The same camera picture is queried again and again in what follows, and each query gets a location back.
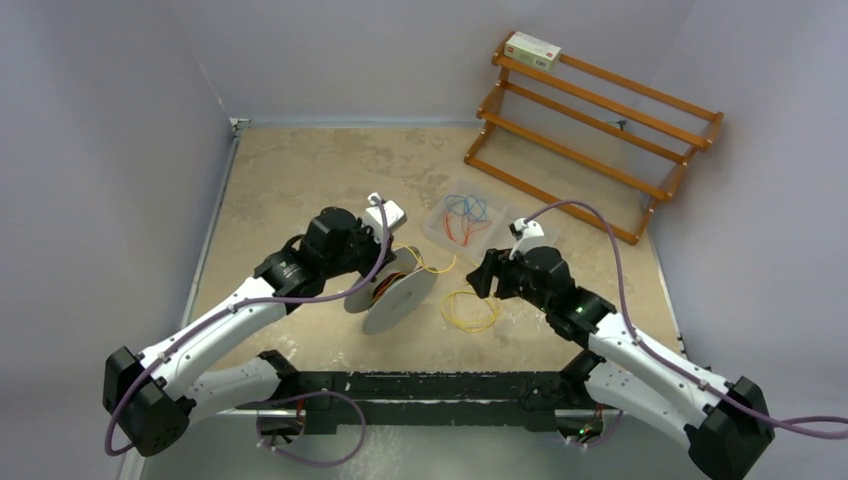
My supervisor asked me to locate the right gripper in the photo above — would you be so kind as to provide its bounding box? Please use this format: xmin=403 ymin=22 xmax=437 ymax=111
xmin=467 ymin=249 xmax=553 ymax=313

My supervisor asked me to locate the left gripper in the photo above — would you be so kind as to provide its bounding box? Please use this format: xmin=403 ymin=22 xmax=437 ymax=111
xmin=323 ymin=217 xmax=396 ymax=283

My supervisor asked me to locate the white perforated cable spool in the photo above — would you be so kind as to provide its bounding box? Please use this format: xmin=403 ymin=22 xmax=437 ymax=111
xmin=344 ymin=247 xmax=438 ymax=335

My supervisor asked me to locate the clear plastic divided tray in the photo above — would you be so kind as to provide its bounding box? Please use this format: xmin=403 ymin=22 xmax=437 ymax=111
xmin=420 ymin=178 xmax=534 ymax=269

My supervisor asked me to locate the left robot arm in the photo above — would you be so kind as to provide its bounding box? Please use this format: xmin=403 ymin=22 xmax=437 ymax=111
xmin=103 ymin=194 xmax=406 ymax=457

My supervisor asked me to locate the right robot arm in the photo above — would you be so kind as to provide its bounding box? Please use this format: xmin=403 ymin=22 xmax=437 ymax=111
xmin=466 ymin=246 xmax=775 ymax=479

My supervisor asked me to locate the wooden shelf rack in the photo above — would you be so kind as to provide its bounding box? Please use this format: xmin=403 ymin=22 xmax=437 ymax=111
xmin=463 ymin=31 xmax=724 ymax=245

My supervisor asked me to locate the white green box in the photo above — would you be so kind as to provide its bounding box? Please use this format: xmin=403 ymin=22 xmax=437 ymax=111
xmin=504 ymin=31 xmax=561 ymax=73

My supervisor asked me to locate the black cable on spool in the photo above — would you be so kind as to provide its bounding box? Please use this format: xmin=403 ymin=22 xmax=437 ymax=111
xmin=370 ymin=268 xmax=415 ymax=303

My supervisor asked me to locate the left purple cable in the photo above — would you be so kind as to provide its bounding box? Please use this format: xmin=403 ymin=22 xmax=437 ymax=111
xmin=103 ymin=197 xmax=392 ymax=458

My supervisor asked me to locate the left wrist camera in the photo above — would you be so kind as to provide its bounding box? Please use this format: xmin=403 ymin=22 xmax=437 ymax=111
xmin=362 ymin=192 xmax=407 ymax=243

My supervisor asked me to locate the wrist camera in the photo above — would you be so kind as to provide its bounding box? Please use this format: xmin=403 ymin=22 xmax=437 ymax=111
xmin=509 ymin=218 xmax=545 ymax=260
xmin=362 ymin=192 xmax=407 ymax=243

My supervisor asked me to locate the red cable on spool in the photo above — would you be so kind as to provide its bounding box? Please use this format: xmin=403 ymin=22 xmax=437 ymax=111
xmin=370 ymin=271 xmax=412 ymax=305

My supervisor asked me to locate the orange cable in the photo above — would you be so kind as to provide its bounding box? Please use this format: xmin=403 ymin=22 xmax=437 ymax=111
xmin=442 ymin=210 xmax=495 ymax=250

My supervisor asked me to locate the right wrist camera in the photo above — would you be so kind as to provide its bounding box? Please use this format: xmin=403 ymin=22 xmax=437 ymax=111
xmin=509 ymin=218 xmax=545 ymax=260

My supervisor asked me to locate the blue cable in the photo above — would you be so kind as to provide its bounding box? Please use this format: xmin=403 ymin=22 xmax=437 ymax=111
xmin=443 ymin=193 xmax=495 ymax=223

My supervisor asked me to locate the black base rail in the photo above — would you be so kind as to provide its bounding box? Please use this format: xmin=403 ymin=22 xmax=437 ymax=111
xmin=255 ymin=371 xmax=619 ymax=440

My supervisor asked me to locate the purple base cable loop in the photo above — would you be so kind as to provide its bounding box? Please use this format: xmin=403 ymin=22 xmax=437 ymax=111
xmin=254 ymin=388 xmax=370 ymax=469

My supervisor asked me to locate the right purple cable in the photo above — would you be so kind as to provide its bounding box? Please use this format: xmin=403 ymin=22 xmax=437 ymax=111
xmin=523 ymin=200 xmax=848 ymax=441

